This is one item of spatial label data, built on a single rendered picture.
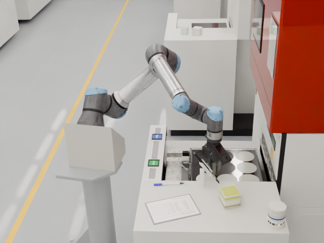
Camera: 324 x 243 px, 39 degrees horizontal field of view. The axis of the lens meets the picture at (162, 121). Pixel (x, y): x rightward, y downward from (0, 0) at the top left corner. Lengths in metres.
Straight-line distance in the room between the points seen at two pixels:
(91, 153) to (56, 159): 1.77
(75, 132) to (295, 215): 1.19
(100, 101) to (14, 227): 1.45
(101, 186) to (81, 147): 0.26
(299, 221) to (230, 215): 0.49
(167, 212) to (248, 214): 0.34
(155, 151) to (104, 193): 0.43
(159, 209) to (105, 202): 0.74
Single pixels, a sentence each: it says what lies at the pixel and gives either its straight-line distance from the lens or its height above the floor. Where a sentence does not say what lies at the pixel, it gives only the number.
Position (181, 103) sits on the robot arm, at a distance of 2.09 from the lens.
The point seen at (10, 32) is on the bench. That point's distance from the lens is 7.57.
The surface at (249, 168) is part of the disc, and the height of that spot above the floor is 0.90.
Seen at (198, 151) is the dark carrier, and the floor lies 0.90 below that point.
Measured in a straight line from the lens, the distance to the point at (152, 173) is 2.25.
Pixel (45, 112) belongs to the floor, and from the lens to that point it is 5.13.
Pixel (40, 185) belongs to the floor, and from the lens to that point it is 3.96.
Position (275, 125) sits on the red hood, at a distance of 2.05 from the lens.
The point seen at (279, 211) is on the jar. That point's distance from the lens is 1.90.
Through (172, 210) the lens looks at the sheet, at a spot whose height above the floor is 0.97.
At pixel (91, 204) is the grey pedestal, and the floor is 0.59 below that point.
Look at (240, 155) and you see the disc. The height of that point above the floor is 0.90.
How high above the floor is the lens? 2.24
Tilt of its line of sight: 28 degrees down
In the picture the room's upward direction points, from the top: 2 degrees counter-clockwise
